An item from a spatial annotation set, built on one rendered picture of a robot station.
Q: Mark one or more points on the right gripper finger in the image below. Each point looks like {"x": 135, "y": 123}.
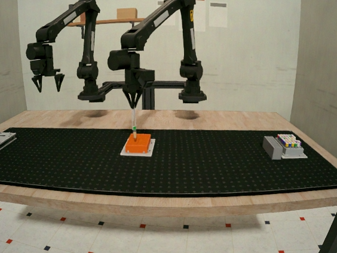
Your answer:
{"x": 39, "y": 87}
{"x": 58, "y": 80}

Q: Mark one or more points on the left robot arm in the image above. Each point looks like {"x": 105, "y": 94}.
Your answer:
{"x": 137, "y": 37}

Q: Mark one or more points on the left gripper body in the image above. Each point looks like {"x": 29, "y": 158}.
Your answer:
{"x": 130, "y": 87}

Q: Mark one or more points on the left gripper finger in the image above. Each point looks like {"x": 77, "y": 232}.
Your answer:
{"x": 133, "y": 96}
{"x": 139, "y": 93}

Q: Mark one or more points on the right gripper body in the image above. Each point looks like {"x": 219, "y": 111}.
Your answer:
{"x": 49, "y": 73}

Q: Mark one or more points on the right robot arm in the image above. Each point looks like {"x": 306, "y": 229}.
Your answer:
{"x": 41, "y": 50}

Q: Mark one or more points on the orange tube rack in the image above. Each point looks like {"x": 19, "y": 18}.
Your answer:
{"x": 139, "y": 144}

